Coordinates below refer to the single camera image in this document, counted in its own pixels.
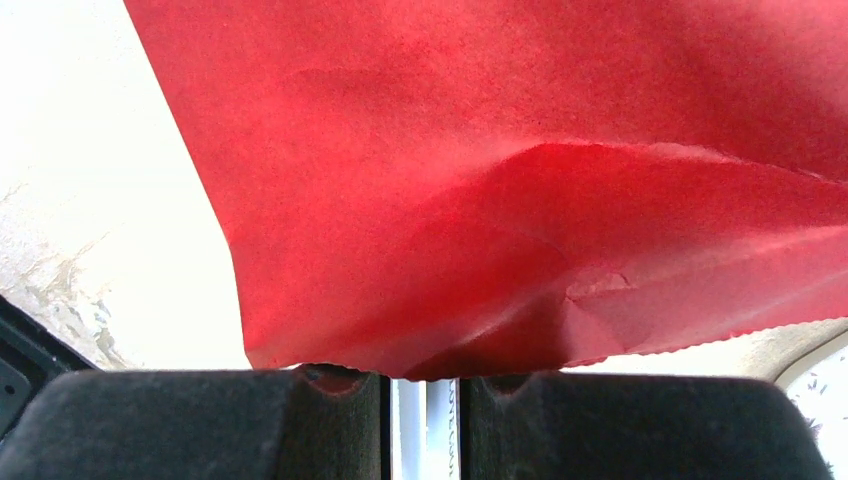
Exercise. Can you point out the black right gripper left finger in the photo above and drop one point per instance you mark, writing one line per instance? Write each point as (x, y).
(316, 421)

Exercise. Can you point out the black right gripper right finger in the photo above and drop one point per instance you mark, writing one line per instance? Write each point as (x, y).
(553, 425)

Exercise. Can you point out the metal tongs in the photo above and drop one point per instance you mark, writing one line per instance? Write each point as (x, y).
(425, 430)

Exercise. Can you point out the red paper bag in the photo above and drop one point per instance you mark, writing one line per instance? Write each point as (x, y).
(432, 189)

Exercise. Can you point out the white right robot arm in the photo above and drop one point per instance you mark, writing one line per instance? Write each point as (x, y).
(26, 364)

